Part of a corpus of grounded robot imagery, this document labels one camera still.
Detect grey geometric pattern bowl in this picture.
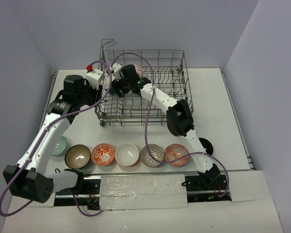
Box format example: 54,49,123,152
140,144,164,167

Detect plain white bowl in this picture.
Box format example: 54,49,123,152
115,143,139,166

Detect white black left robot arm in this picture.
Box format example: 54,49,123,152
3,75,102,203

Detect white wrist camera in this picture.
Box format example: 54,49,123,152
85,65,104,89
111,63,123,80

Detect orange floral pattern bowl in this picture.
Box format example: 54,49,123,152
91,143,115,166

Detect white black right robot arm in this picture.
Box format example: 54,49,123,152
111,63,220,190

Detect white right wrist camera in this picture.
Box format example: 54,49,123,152
111,63,123,80

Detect blue triangle pattern bowl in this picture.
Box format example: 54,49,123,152
109,87,115,95

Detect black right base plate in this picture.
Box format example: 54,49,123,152
181,174,231,203

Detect pale green bowl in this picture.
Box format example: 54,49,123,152
51,136,67,156

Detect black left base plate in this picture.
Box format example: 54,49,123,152
54,176,101,211

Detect white bowl red diamond pattern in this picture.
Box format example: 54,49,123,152
134,65,143,78

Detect grey taped cover panel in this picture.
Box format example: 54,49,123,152
99,174,188,210

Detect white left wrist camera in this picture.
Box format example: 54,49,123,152
85,65,104,89

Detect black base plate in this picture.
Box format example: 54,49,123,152
54,176,101,211
181,174,231,203

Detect dark bowl beige inside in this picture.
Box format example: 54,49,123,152
65,145,91,169

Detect orange diamond pattern bowl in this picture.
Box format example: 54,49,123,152
164,144,189,167

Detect black bowl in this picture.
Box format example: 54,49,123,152
199,137,214,155

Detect grey wire dish rack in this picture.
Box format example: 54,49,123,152
95,39,194,126

